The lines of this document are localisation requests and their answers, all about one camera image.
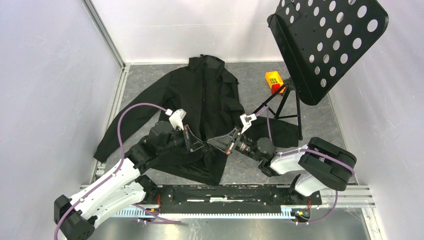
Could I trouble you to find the purple cable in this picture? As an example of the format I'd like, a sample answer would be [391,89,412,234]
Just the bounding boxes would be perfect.
[53,102,182,240]
[254,105,356,225]

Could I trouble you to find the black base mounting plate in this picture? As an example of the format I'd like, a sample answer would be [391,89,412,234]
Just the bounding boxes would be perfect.
[141,184,322,214]

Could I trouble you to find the yellow and red toy block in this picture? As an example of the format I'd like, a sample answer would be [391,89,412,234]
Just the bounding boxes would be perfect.
[265,71,284,94]

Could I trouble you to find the black perforated music stand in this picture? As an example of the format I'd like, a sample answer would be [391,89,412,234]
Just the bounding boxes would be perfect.
[245,0,389,141]

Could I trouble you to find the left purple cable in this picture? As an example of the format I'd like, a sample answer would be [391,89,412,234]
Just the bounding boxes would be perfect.
[53,102,182,240]

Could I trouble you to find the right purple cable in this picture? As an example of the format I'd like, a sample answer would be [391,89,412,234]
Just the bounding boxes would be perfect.
[254,105,356,225]

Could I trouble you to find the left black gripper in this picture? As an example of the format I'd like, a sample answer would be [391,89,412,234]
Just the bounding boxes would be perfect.
[158,124,206,156]

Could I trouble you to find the white slotted cable duct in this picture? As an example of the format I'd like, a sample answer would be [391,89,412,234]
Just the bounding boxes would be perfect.
[112,206,307,220]

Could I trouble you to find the black zip jacket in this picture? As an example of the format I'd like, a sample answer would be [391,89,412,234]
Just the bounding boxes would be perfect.
[93,54,301,186]

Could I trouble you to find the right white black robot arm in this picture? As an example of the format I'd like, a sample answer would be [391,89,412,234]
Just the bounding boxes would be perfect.
[207,128,358,204]

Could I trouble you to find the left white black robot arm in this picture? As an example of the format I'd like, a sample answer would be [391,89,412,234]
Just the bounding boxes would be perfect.
[53,121,205,240]

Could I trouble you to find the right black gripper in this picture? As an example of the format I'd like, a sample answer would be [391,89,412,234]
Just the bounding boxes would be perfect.
[207,126,263,163]

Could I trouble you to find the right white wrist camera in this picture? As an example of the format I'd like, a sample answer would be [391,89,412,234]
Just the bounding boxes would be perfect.
[240,113,257,134]

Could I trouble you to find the aluminium frame rail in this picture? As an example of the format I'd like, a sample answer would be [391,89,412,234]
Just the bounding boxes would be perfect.
[136,184,376,208]

